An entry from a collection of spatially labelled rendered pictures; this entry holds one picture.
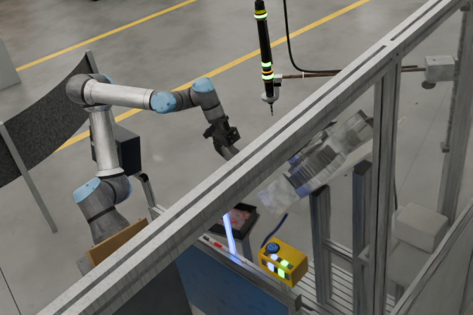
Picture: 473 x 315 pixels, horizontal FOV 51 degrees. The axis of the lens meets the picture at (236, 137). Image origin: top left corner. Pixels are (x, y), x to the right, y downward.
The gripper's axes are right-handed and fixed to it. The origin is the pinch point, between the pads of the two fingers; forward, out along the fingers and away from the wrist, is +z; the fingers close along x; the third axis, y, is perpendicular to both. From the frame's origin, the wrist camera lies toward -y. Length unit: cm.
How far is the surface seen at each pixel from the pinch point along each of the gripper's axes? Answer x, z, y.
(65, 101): 17, -11, -197
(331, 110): -40, -49, 97
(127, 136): -12, -13, -55
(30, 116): -12, -16, -186
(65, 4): 229, -54, -620
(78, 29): 186, -23, -515
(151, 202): -15, 22, -56
